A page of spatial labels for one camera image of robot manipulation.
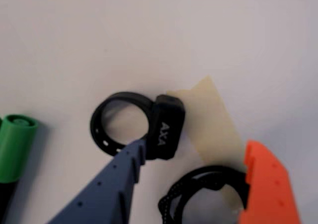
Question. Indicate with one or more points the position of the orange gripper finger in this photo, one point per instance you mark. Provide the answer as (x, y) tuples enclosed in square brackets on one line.
[(270, 196)]

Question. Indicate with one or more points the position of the beige masking tape strip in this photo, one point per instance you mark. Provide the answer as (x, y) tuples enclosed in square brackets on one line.
[(211, 124)]

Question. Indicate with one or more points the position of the black marker green cap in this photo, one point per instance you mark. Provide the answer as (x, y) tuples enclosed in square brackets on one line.
[(15, 147)]

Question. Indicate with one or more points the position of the navy gripper finger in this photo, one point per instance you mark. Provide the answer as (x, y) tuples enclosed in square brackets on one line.
[(104, 196)]

